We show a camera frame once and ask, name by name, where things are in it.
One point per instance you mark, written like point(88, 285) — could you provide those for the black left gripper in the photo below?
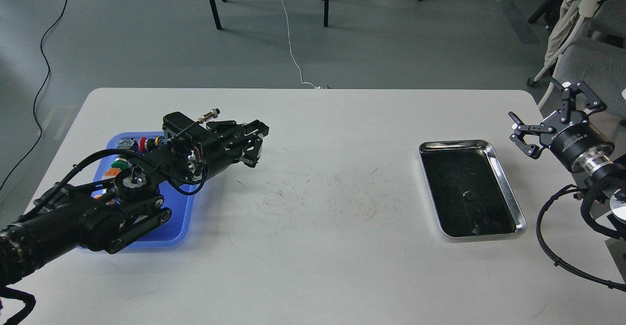
point(228, 142)

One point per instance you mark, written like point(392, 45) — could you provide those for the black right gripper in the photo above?
point(577, 139)

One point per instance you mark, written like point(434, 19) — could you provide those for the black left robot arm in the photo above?
point(111, 198)

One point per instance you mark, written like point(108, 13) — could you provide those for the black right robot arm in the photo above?
point(602, 198)

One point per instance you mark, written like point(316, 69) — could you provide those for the grey office chair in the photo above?
point(592, 61)

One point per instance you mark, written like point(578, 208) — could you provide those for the blue plastic tray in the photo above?
point(173, 231)

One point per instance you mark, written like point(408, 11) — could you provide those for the red emergency stop button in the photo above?
point(146, 144)

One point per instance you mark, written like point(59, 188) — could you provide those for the steel metal tray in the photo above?
point(453, 167)

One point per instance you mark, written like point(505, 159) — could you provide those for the beige jacket on chair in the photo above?
point(572, 12)

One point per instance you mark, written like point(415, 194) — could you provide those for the orange white push button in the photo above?
point(111, 173)

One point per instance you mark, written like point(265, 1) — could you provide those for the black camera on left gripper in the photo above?
point(177, 126)

